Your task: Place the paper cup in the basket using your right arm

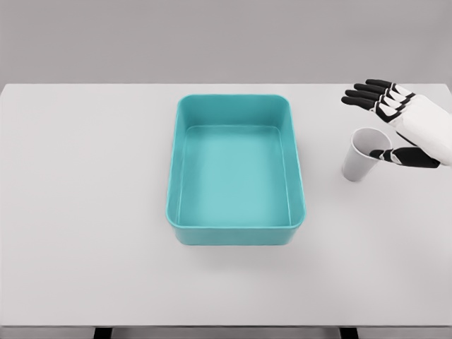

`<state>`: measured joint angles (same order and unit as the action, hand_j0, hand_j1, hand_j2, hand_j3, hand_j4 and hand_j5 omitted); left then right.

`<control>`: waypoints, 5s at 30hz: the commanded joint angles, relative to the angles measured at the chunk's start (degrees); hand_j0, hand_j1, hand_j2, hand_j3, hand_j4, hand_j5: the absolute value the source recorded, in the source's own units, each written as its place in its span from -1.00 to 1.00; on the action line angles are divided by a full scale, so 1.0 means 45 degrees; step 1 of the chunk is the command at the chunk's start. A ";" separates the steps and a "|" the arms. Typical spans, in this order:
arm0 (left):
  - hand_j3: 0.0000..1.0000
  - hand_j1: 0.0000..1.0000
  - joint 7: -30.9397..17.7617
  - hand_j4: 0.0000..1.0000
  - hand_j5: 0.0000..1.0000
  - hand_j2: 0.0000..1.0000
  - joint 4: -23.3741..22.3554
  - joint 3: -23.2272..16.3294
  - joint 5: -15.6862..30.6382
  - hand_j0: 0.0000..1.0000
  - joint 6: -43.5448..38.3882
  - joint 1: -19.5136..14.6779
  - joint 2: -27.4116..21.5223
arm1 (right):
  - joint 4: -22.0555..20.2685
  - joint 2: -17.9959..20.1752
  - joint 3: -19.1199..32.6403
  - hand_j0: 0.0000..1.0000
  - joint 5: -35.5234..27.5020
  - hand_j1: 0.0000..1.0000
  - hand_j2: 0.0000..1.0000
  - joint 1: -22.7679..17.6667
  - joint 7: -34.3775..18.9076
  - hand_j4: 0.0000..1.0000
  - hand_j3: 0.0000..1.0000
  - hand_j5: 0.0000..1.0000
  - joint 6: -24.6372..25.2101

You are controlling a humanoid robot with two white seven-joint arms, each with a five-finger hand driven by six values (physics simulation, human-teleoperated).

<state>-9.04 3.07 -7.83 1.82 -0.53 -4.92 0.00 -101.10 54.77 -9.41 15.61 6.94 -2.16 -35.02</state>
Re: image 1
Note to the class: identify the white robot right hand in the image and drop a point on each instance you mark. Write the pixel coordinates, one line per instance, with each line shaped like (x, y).
(423, 121)

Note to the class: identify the white paper cup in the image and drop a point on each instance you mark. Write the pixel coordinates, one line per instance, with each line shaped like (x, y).
(360, 160)

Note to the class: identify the teal plastic basket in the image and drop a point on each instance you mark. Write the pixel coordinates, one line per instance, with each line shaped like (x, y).
(234, 169)

